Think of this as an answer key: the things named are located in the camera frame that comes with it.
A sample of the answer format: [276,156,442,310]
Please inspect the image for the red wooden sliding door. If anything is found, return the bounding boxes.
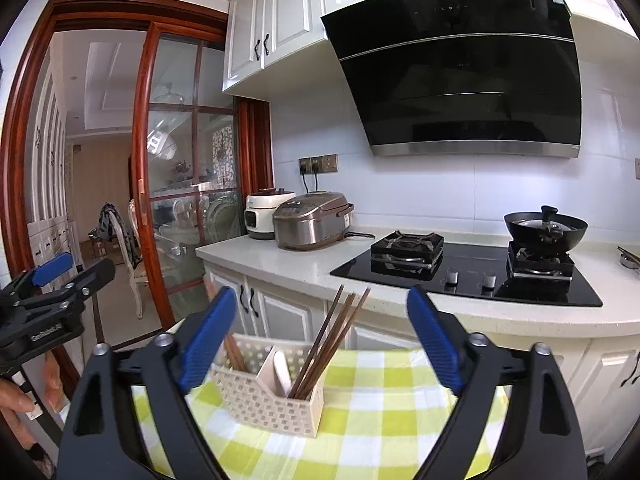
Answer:
[0,0,276,376]

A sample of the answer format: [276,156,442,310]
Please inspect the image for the white pressure cooker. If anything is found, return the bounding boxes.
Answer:
[244,188,296,240]

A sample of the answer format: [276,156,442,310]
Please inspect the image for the cream perforated utensil basket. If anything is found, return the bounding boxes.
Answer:
[210,334,323,438]

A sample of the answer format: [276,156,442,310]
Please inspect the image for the black glass gas hob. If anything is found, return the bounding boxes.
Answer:
[331,231,603,308]

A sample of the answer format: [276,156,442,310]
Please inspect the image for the silver rice cooker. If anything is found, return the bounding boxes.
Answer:
[272,191,354,250]

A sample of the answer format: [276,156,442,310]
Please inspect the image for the white lower cabinets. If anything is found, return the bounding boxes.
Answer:
[195,231,640,461]

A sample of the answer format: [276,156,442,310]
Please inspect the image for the person's left hand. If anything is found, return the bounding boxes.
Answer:
[1,351,65,427]

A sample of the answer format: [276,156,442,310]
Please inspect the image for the green checkered tablecloth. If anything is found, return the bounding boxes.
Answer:
[130,348,511,480]

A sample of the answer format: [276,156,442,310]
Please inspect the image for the black wok with lid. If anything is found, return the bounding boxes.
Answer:
[503,205,588,254]

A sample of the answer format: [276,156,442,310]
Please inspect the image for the ornate white dining chair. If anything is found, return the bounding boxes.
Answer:
[94,203,148,320]

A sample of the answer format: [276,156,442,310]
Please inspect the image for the brown wooden chopstick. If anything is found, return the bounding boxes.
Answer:
[296,294,356,400]
[295,286,372,400]
[224,333,248,373]
[288,285,344,399]
[292,291,357,400]

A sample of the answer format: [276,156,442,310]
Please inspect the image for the white ceramic spoon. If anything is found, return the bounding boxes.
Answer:
[273,350,292,398]

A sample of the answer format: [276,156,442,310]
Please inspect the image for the black range hood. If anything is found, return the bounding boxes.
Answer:
[323,0,582,158]

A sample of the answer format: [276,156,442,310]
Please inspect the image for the wall power socket strip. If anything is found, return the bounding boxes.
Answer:
[298,154,337,174]

